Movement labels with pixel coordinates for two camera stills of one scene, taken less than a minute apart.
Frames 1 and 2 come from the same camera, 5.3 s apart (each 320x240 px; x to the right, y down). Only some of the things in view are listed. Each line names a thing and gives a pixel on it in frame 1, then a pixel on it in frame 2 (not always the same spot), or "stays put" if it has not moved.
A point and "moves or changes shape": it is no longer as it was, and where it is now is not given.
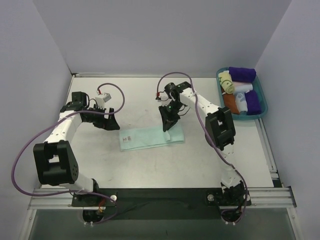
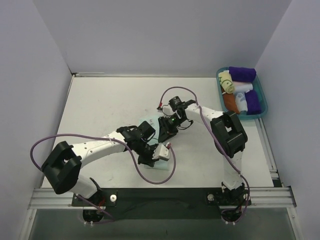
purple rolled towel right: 253,106 stays put
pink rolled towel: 240,86 stays put
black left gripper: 100,117 to 146,158
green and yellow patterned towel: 226,82 stays put
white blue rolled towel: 241,101 stays put
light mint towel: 141,138 moves or changes shape
